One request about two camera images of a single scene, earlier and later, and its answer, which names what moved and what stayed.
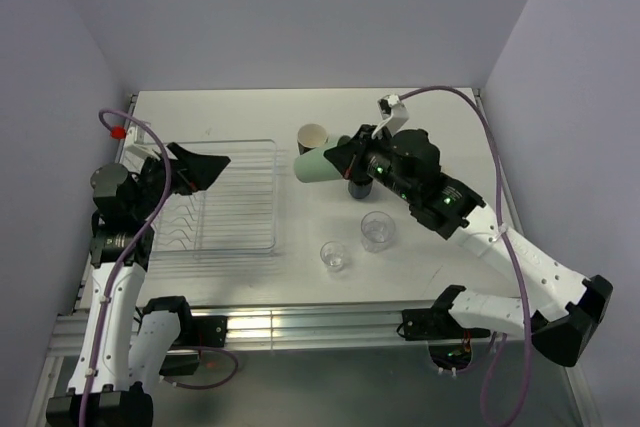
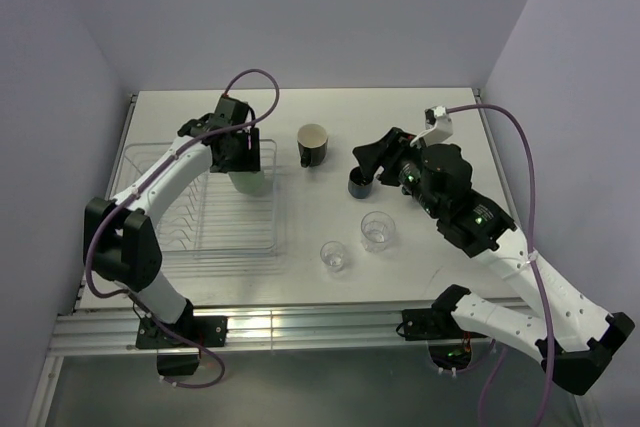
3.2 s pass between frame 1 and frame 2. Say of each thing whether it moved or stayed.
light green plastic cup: moved
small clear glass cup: stayed
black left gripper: moved
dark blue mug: stayed
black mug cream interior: stayed
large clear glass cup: stayed
